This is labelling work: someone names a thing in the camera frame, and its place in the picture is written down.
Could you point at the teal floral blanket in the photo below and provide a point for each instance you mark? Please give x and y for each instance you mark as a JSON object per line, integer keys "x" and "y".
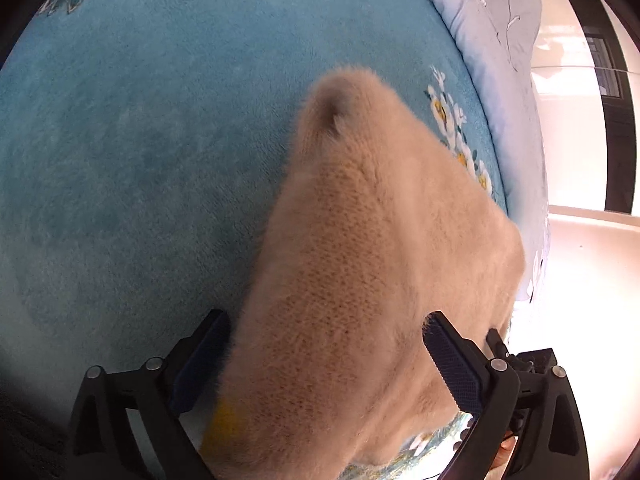
{"x": 125, "y": 135}

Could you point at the glossy white wardrobe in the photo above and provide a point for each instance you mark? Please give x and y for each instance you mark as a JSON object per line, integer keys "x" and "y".
{"x": 565, "y": 110}

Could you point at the light blue floral duvet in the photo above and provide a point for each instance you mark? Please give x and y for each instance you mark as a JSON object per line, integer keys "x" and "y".
{"x": 500, "y": 35}

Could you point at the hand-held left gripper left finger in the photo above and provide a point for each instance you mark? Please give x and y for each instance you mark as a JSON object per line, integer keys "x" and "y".
{"x": 200, "y": 375}

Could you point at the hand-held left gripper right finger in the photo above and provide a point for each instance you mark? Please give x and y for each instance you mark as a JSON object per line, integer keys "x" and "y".
{"x": 457, "y": 367}

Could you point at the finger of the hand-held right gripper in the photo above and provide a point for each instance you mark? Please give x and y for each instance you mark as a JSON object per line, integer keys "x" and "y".
{"x": 532, "y": 358}

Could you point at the beige fuzzy sweater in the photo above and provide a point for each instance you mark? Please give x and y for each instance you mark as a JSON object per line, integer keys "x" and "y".
{"x": 360, "y": 260}

